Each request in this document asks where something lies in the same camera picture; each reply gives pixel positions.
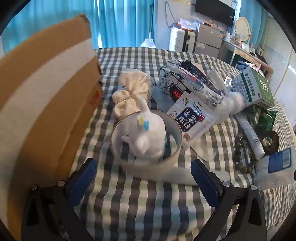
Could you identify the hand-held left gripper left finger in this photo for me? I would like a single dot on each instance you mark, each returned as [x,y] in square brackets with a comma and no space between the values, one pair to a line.
[83,180]

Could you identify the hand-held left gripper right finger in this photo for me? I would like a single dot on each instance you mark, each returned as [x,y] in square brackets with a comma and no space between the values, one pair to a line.
[204,183]

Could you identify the round tin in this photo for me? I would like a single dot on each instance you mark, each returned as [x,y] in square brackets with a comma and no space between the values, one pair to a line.
[148,167]

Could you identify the brown cardboard box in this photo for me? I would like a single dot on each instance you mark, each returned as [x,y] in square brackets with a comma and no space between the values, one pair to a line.
[46,92]

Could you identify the green white medicine box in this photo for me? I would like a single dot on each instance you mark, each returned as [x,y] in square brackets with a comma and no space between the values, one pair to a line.
[254,88]

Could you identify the white sachet with dark label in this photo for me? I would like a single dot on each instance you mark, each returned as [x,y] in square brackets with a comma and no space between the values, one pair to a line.
[192,120]

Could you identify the white plush toy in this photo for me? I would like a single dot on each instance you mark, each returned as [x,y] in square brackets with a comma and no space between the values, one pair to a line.
[148,129]

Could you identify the clear packet with blue label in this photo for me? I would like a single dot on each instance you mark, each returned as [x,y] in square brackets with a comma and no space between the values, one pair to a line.
[279,160]

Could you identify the white plastic bottle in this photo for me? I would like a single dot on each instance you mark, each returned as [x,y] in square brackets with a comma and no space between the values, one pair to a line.
[233,102]

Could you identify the green snack packet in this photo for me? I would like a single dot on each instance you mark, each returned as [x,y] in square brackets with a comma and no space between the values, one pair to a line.
[266,118]

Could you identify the cream cloth bundle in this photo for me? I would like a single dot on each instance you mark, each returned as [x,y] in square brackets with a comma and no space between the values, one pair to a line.
[131,85]

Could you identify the black striped packet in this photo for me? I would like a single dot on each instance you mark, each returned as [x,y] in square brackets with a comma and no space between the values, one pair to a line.
[196,74]

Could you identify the floral print pouch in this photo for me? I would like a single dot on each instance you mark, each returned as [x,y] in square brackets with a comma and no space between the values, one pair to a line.
[166,76]

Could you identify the blue garment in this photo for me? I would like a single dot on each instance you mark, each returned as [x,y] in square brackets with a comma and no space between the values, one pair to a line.
[241,65]

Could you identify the white dressing table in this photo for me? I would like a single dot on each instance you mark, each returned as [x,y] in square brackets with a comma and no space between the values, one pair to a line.
[248,54]

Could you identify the white slatted panel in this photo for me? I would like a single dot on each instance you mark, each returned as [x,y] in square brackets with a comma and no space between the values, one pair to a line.
[279,69]

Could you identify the silver mini fridge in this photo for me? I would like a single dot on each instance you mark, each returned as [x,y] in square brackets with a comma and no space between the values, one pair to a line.
[208,37]

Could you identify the white suitcase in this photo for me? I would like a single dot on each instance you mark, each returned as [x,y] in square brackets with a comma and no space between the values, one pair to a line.
[178,39]

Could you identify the large clear water jug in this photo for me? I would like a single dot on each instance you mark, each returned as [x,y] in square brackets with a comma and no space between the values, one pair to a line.
[148,44]

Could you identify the plastic bags pile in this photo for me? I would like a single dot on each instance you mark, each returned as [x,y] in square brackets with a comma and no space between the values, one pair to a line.
[187,24]

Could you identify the oval white mirror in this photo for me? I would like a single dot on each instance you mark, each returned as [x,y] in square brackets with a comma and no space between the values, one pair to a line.
[242,27]

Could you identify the blue curtain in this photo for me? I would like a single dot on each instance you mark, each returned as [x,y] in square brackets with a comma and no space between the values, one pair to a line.
[115,23]
[259,30]

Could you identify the black wall television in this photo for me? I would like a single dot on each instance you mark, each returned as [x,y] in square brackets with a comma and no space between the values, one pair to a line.
[215,11]

